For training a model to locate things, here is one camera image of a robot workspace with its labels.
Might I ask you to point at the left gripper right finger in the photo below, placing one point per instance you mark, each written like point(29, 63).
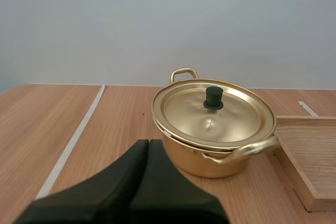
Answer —
point(168, 192)

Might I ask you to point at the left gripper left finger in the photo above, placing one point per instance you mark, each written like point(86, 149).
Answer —
point(110, 182)

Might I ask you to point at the gold lid with black knob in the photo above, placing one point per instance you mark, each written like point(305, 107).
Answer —
point(210, 121)

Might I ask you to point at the shallow wooden tray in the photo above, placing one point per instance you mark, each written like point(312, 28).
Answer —
point(307, 161)

